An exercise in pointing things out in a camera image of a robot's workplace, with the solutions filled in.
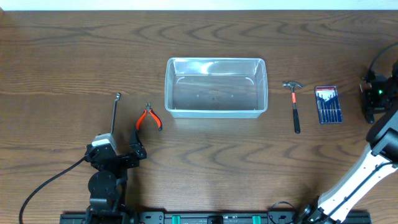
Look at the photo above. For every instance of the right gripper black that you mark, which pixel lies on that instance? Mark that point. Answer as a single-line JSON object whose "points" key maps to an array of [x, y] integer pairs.
{"points": [[372, 103]]}

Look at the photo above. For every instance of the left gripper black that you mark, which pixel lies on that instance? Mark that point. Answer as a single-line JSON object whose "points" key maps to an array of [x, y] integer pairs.
{"points": [[117, 158]]}

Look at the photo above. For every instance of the blue precision screwdriver set case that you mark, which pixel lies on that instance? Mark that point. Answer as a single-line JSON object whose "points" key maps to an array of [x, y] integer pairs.
{"points": [[328, 105]]}

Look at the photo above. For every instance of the claw hammer orange black handle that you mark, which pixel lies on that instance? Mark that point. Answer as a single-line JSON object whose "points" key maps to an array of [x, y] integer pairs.
{"points": [[293, 85]]}

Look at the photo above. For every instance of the black yellow handled screwdriver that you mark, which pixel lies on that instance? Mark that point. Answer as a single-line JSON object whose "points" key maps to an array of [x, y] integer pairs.
{"points": [[369, 118]]}

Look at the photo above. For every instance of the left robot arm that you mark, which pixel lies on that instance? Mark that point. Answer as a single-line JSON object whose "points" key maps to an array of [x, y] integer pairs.
{"points": [[108, 186]]}

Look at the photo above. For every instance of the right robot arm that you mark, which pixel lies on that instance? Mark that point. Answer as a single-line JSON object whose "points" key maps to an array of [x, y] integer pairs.
{"points": [[378, 160]]}

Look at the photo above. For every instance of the clear plastic container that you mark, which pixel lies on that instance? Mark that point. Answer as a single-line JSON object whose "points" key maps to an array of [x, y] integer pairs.
{"points": [[206, 87]]}

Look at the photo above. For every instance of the silver offset ring wrench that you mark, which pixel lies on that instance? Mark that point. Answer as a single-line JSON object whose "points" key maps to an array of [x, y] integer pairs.
{"points": [[118, 97]]}

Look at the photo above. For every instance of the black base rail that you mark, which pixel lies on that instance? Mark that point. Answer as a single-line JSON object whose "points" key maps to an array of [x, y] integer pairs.
{"points": [[208, 218]]}

